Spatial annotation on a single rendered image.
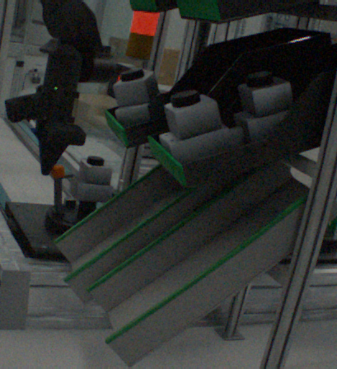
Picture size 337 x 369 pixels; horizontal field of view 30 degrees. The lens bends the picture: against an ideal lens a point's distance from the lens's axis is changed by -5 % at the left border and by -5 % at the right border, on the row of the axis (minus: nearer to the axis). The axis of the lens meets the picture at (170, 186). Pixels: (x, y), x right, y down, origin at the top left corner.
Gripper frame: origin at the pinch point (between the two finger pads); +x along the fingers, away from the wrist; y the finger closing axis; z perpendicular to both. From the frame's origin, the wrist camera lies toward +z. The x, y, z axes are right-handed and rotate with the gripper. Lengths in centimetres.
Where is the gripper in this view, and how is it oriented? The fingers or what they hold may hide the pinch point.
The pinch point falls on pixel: (48, 155)
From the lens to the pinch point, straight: 108.2
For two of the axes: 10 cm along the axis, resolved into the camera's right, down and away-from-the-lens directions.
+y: 4.1, 3.0, -8.6
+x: -2.0, 9.5, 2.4
